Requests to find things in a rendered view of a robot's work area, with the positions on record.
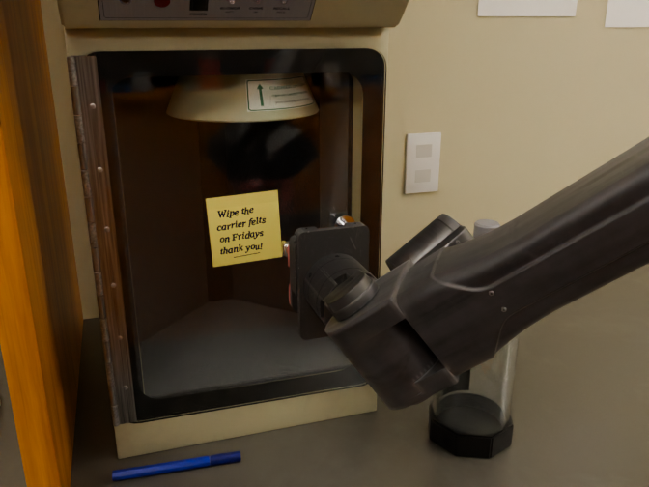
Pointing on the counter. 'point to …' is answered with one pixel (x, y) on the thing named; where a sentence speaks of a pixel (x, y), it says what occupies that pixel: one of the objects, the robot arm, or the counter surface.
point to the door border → (103, 211)
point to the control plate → (272, 11)
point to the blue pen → (176, 466)
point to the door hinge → (92, 232)
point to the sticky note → (244, 227)
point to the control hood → (74, 10)
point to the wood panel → (36, 255)
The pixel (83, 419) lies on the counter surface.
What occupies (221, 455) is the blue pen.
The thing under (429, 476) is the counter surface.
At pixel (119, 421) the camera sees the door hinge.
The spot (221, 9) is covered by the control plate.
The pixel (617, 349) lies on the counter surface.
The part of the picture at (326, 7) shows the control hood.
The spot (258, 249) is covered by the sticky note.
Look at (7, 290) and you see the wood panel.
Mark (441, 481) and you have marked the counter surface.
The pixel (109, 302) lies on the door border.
